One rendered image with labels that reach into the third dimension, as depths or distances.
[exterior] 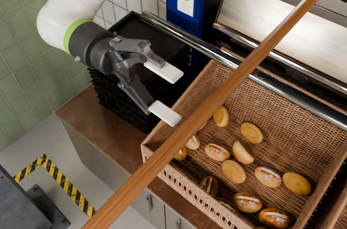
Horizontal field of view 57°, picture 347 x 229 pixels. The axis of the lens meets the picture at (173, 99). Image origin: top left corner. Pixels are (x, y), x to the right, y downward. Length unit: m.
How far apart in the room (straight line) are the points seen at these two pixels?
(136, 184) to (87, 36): 0.33
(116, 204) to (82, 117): 0.91
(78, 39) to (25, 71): 1.22
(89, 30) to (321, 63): 0.71
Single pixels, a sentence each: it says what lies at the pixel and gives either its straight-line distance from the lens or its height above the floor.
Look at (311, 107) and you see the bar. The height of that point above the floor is 1.17.
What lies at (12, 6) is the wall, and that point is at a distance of 1.72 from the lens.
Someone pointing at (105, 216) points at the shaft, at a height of 1.20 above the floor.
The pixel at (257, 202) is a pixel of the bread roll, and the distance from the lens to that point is 1.15.
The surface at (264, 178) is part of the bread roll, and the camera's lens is 1.19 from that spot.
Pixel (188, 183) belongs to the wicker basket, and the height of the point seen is 0.71.
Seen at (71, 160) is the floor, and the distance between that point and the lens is 1.98.
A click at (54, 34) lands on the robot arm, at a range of 0.76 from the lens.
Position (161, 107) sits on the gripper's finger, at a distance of 0.68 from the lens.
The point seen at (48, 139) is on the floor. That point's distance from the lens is 2.11.
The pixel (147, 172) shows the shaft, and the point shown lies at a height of 1.20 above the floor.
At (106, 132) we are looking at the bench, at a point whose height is 0.58.
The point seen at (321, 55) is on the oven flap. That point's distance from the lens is 1.09.
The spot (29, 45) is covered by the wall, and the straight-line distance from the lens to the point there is 1.85.
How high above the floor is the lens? 1.68
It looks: 52 degrees down
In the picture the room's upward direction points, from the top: straight up
